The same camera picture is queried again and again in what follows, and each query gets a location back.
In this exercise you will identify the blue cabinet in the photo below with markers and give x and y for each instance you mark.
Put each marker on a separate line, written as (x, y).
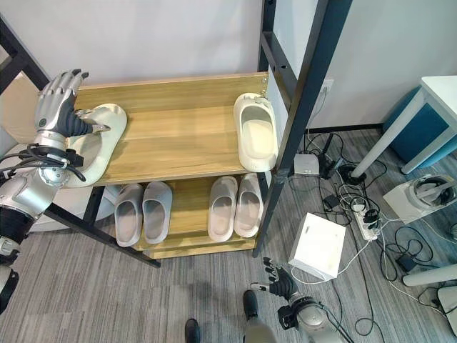
(421, 135)

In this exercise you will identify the wooden shoe rack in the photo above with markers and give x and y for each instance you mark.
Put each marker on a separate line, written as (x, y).
(178, 132)

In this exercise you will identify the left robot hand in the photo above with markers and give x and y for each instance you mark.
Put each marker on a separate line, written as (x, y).
(53, 107)

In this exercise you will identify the light beige foam slipper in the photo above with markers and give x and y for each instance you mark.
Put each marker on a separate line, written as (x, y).
(248, 211)
(221, 214)

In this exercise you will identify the white desk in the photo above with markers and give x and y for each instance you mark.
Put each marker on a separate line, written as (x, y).
(392, 125)

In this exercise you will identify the grey foam slipper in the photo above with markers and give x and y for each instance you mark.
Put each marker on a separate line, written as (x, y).
(156, 214)
(128, 221)

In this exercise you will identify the white wall socket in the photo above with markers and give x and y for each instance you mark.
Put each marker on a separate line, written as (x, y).
(327, 86)

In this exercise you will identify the white cardboard box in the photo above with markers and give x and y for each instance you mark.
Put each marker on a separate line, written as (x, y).
(316, 246)

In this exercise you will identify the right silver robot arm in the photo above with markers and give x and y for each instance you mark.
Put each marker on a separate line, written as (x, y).
(314, 318)

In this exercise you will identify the black power adapter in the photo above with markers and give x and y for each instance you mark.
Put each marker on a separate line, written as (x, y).
(406, 262)
(330, 202)

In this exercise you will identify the white furniture leg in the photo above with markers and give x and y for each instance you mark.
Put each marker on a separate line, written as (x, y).
(428, 275)

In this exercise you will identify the white power strip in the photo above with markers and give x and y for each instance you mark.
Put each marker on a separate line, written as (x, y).
(364, 225)

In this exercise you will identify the black round stand base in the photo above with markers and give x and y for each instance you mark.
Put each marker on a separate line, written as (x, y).
(351, 173)

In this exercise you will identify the robot right silver leg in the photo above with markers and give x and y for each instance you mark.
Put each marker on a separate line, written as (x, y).
(258, 332)

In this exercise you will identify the white VR headset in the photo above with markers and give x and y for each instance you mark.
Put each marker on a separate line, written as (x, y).
(432, 189)

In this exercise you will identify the robot dark foot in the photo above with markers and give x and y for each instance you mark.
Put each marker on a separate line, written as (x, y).
(250, 303)
(192, 330)

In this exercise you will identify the small silver device box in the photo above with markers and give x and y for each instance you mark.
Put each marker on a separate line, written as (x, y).
(306, 164)

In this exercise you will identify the cream foam slipper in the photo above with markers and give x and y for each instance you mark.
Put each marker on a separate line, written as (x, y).
(257, 139)
(107, 143)

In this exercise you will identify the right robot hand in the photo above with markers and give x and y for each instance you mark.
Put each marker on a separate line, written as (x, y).
(283, 282)

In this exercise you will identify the robot right dark foot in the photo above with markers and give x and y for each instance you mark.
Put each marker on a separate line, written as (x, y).
(250, 303)

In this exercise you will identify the black upright device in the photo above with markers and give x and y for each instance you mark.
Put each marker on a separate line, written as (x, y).
(330, 160)

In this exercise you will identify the black metal bed frame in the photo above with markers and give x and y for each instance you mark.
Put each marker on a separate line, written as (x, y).
(303, 89)

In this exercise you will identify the beige wooden panel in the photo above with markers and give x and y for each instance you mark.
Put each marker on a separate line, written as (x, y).
(18, 103)

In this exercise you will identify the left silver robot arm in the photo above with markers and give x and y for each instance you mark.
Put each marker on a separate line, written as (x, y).
(25, 193)

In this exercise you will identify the robot left dark foot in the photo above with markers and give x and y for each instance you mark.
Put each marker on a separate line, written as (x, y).
(192, 330)

